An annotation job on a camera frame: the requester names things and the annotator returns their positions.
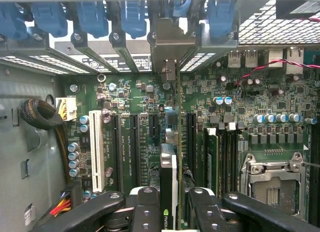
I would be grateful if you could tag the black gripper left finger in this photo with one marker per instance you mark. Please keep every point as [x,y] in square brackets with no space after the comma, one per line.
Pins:
[147,212]

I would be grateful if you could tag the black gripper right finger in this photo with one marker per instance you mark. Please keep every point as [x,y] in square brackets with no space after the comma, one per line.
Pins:
[207,212]

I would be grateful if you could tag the dark green RAM stick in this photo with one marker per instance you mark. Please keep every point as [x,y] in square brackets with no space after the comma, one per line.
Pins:
[212,162]

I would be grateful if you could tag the black RAM slot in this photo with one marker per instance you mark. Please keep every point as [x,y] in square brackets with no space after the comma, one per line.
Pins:
[233,157]
[223,157]

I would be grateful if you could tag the long black expansion slot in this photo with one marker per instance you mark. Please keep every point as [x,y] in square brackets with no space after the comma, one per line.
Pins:
[135,152]
[117,152]
[191,142]

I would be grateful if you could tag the metal CPU socket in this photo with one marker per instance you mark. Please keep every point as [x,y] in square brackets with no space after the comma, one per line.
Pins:
[272,187]

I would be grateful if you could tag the white PCI expansion slot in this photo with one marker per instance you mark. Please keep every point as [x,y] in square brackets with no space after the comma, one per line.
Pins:
[97,152]

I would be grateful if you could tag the short black expansion slot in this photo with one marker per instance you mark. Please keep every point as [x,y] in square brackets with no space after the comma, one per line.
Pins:
[154,127]

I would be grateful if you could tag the green motherboard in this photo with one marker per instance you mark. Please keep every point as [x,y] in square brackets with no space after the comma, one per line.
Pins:
[250,109]

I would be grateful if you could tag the thin socket locking lever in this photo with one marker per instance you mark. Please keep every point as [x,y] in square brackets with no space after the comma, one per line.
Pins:
[311,164]

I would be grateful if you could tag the white power connector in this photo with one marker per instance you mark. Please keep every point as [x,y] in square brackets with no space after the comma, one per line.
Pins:
[68,107]

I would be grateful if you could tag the black open PC case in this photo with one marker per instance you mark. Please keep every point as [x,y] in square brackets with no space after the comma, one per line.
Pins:
[25,79]

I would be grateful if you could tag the blue card retention clip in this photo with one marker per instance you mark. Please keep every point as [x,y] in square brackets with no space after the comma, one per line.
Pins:
[12,22]
[92,19]
[50,19]
[181,7]
[221,19]
[133,19]

